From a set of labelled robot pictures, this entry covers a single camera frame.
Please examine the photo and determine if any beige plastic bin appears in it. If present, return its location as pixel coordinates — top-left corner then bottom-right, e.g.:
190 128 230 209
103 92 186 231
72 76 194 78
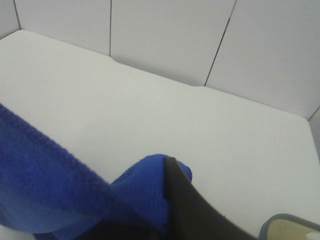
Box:
259 213 320 240

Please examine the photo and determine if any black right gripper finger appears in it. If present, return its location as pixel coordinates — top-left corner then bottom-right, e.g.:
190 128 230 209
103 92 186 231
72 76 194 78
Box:
164 156 255 240

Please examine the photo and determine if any blue microfibre towel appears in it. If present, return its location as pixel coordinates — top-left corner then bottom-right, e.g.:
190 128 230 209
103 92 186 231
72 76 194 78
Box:
0 102 193 240

